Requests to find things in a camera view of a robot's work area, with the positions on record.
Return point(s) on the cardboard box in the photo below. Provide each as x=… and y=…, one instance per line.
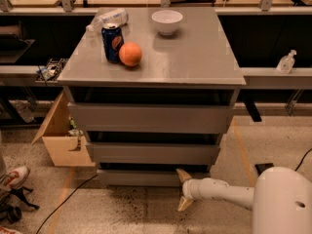
x=64, y=149

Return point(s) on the orange fruit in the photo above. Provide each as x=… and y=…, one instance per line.
x=130, y=54

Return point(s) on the blue pepsi can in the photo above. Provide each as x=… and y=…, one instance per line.
x=113, y=40

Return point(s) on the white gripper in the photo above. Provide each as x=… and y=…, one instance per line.
x=189, y=189

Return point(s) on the white bowl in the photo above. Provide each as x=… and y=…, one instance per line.
x=166, y=22

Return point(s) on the clear plastic bottle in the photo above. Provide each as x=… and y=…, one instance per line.
x=118, y=16

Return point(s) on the clutter on shelf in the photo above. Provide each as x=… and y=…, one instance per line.
x=51, y=70

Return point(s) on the long grey shelf rail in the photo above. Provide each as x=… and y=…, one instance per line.
x=256, y=78

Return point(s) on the grey drawer cabinet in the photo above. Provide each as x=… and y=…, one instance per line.
x=194, y=67

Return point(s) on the hand sanitizer bottle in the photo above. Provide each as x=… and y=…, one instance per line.
x=286, y=63

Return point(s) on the black foot pedal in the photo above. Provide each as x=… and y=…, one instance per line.
x=260, y=168

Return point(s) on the grey drawer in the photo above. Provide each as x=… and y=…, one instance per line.
x=137, y=153
x=147, y=118
x=138, y=178

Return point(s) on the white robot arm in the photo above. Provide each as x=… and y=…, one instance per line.
x=280, y=201

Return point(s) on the white sneaker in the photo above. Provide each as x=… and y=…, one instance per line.
x=15, y=178

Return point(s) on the grey bottom drawer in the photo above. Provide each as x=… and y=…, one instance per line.
x=138, y=178

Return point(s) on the black tripod stand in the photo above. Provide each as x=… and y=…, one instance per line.
x=10, y=204

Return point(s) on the grey middle drawer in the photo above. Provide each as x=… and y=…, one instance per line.
x=137, y=153

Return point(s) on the grey top drawer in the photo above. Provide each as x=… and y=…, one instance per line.
x=147, y=118

